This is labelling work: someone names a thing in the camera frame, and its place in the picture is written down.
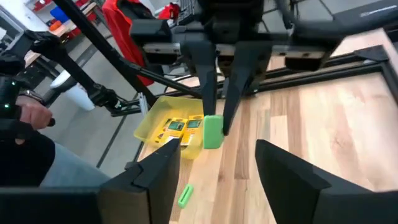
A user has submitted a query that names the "red jacket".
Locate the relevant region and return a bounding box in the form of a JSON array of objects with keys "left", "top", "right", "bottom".
[{"left": 101, "top": 0, "right": 156, "bottom": 87}]

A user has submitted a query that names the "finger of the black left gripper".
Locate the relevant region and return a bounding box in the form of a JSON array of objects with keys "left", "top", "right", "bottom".
[
  {"left": 222, "top": 42, "right": 274, "bottom": 136},
  {"left": 180, "top": 42, "right": 218, "bottom": 116}
]

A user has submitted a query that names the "wristwatch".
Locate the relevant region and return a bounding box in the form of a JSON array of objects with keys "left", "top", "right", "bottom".
[{"left": 18, "top": 88, "right": 46, "bottom": 103}]

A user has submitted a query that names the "person's hand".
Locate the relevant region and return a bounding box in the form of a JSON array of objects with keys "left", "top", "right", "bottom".
[{"left": 15, "top": 95, "right": 53, "bottom": 130}]

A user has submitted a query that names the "yellow crayon box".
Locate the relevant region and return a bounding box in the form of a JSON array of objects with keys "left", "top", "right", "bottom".
[
  {"left": 180, "top": 114, "right": 205, "bottom": 147},
  {"left": 157, "top": 117, "right": 189, "bottom": 146}
]

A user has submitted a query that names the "person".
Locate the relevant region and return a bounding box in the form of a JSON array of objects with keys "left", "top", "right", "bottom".
[{"left": 0, "top": 130, "right": 111, "bottom": 187}]

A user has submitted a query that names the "red cloth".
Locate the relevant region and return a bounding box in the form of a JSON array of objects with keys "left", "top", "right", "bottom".
[{"left": 158, "top": 2, "right": 181, "bottom": 20}]

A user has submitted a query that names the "green eraser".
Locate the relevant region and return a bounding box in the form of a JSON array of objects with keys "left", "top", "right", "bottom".
[
  {"left": 177, "top": 183, "right": 195, "bottom": 209},
  {"left": 203, "top": 114, "right": 225, "bottom": 150}
]

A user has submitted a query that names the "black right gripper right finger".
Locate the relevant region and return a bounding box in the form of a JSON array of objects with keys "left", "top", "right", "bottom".
[{"left": 254, "top": 139, "right": 333, "bottom": 224}]

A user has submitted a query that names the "white bin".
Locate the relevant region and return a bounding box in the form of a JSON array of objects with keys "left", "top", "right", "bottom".
[{"left": 49, "top": 70, "right": 96, "bottom": 112}]

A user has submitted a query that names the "yellow translucent plastic tray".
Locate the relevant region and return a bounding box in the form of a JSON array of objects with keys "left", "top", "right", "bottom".
[{"left": 133, "top": 95, "right": 205, "bottom": 161}]

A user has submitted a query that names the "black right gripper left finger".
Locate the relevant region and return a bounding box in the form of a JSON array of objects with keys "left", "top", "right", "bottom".
[{"left": 99, "top": 138, "right": 182, "bottom": 224}]

